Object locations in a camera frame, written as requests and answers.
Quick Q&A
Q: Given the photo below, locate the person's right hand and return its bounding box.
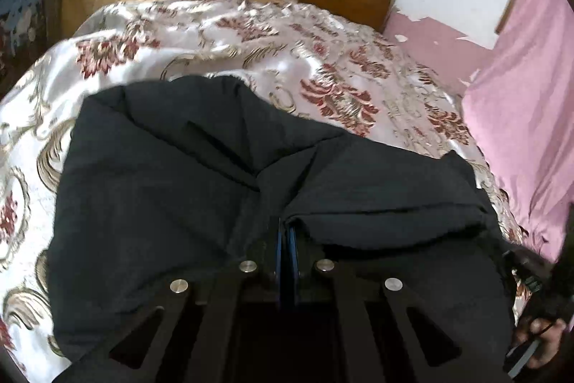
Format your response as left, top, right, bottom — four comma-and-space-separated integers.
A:
513, 316, 567, 369

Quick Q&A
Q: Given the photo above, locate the pink curtain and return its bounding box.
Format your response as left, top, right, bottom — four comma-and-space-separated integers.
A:
463, 0, 573, 261

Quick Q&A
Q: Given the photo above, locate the black padded jacket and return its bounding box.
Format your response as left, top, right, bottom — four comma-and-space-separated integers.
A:
48, 77, 511, 382

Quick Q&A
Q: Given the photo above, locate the floral satin bedspread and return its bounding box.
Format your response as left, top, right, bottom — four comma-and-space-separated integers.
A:
1, 0, 524, 382

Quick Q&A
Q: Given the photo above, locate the blue fabric wardrobe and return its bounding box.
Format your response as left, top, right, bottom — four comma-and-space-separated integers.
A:
1, 0, 48, 71

